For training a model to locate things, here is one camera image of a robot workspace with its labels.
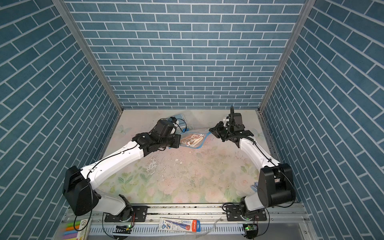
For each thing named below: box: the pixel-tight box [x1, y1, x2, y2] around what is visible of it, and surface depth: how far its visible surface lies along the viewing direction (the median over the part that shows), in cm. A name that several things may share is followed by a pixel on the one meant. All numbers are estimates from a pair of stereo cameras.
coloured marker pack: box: [63, 218, 93, 240], surface depth 69 cm
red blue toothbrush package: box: [158, 217, 201, 233], surface depth 71 cm
